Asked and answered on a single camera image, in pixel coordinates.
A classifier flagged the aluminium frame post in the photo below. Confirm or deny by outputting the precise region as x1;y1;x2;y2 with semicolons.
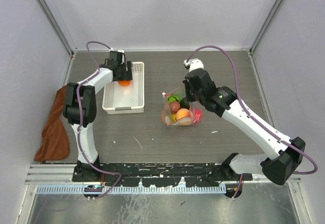
36;0;76;57
249;0;285;55

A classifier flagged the green striped ball fruit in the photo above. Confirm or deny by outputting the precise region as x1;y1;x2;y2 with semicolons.
168;94;181;103

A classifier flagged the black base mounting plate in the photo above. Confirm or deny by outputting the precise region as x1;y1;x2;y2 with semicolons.
72;162;253;187

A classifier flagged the clear orange zip bag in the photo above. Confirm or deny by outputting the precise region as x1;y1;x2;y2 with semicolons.
161;85;204;126

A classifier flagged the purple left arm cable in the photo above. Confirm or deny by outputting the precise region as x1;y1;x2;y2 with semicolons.
76;41;122;200

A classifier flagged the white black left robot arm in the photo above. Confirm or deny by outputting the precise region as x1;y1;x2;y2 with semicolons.
63;50;133;181

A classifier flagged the brown kiwi fruit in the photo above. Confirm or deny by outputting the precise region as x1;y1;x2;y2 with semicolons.
169;101;181;114

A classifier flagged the aluminium frame post left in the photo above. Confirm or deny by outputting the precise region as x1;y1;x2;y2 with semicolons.
36;0;76;57

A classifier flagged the brown cloth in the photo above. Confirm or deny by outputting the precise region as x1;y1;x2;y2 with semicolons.
34;85;70;162

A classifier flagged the orange fruit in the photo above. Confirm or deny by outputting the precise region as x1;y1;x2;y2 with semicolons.
118;80;131;87

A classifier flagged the dark green avocado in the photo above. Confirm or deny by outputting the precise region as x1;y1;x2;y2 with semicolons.
180;97;190;110

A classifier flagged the aluminium frame post right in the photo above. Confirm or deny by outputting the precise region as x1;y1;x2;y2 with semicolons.
249;0;285;55

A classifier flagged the white perforated plastic basket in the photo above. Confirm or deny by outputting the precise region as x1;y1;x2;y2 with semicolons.
102;61;145;114

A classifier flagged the red apple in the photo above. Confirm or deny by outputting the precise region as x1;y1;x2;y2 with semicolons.
191;108;203;124

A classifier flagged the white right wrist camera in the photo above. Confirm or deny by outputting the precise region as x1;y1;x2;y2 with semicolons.
183;58;204;73

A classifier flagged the peach fruit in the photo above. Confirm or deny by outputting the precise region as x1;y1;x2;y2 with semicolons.
175;108;190;121

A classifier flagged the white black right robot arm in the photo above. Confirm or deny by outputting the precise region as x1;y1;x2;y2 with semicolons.
183;68;306;185

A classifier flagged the slotted cable duct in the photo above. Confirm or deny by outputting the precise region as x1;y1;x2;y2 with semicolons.
36;183;226;195

